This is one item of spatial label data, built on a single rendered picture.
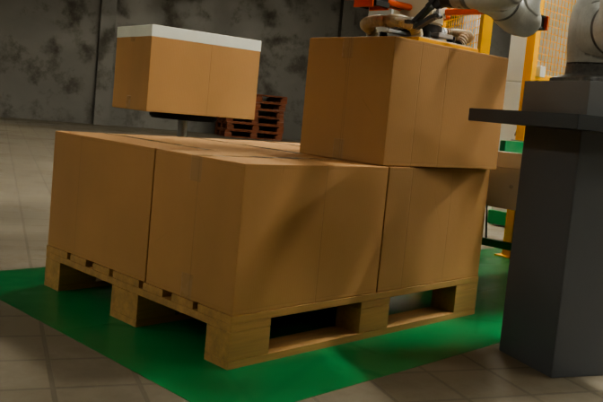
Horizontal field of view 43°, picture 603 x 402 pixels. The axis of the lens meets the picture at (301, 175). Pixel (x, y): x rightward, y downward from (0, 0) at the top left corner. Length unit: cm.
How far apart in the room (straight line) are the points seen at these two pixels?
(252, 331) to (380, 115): 79
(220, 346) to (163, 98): 184
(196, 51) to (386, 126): 158
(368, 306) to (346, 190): 40
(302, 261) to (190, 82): 176
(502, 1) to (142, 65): 199
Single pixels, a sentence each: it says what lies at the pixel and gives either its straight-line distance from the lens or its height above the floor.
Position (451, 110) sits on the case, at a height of 74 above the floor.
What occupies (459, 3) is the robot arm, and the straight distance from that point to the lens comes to 232.
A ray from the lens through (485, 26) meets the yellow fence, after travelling 398.
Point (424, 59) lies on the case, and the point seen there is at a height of 89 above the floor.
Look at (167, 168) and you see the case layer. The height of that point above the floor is 49.
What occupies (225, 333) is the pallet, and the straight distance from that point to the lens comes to 208.
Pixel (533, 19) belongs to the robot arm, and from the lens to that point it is 240.
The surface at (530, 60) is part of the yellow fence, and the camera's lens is 437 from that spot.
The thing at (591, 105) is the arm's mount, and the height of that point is 78.
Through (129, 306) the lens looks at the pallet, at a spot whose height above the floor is 6.
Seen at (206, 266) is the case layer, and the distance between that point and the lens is 212.
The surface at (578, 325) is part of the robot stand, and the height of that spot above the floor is 15.
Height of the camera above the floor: 69
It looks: 5 degrees down
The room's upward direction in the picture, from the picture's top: 5 degrees clockwise
